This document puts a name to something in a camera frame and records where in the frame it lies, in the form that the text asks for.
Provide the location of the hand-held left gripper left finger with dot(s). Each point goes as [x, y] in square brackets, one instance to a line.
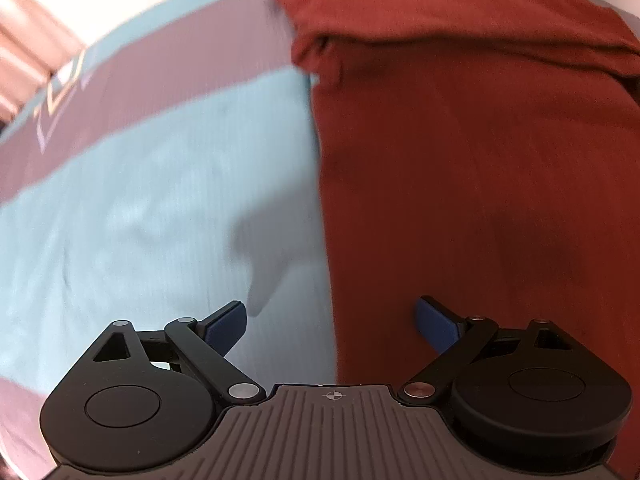
[227, 327]

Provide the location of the dark red knit sweater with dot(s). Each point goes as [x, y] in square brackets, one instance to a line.
[450, 160]

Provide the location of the blue grey patterned bed sheet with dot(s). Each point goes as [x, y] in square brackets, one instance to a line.
[150, 185]

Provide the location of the pink patterned curtain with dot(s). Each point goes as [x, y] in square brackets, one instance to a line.
[30, 55]

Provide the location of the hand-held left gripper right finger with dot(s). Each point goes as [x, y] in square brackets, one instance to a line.
[434, 325]

